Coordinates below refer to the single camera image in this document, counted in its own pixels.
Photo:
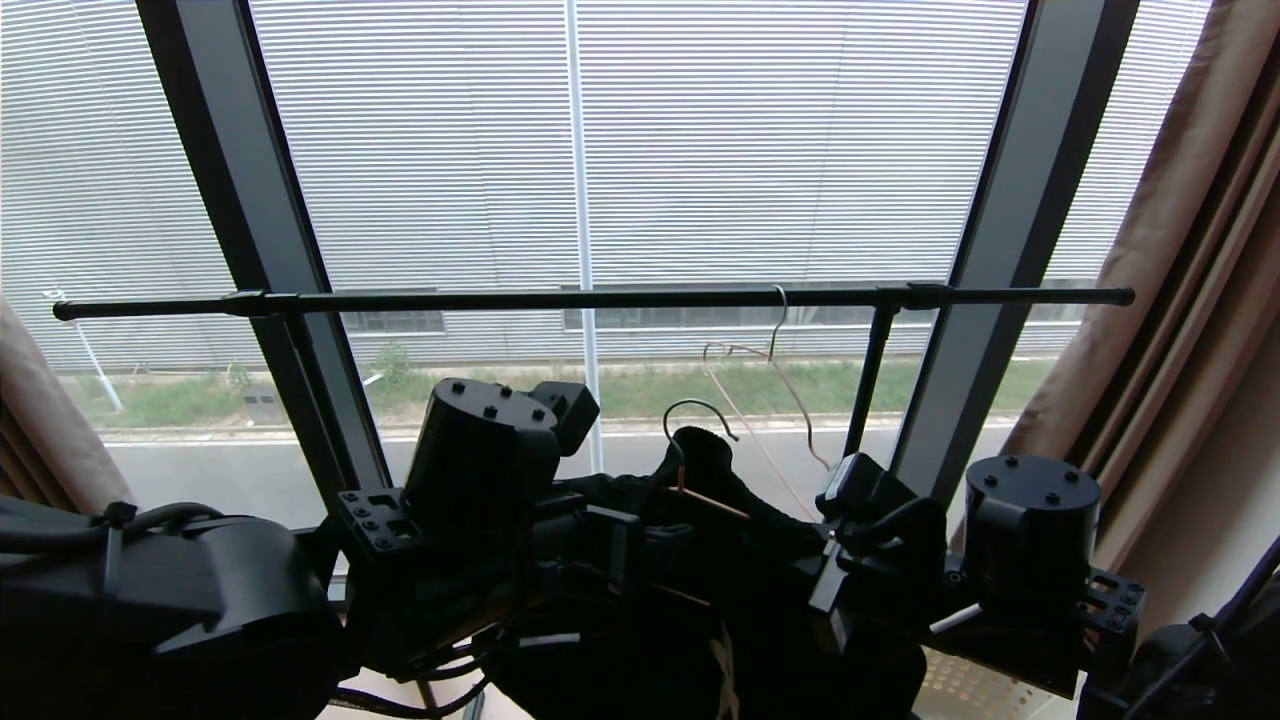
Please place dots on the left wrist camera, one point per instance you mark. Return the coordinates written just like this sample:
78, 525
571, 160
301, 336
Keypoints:
570, 410

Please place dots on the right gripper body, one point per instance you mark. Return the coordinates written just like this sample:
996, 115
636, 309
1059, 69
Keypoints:
880, 590

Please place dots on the brown curtain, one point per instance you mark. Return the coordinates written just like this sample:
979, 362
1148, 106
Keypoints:
50, 430
1170, 250

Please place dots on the window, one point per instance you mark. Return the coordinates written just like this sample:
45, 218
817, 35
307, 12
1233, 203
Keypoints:
1010, 200

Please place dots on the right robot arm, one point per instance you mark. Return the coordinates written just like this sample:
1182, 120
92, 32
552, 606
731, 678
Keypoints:
1030, 530

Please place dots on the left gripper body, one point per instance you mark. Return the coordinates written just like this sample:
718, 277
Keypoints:
600, 550

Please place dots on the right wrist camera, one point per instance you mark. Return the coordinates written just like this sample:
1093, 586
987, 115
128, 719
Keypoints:
860, 485

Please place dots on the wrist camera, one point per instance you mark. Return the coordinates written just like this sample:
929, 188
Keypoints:
860, 485
570, 410

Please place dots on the pink clothes hanger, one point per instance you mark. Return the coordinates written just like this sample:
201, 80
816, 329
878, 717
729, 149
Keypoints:
781, 310
715, 505

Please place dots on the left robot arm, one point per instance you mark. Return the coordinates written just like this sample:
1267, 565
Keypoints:
480, 450

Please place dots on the white laundry basket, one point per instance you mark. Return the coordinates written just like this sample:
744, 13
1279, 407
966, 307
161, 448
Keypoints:
970, 690

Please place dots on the black clothes rack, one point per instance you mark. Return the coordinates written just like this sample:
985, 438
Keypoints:
500, 300

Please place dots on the black shorts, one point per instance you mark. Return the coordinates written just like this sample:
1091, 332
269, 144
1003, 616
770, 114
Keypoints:
740, 600

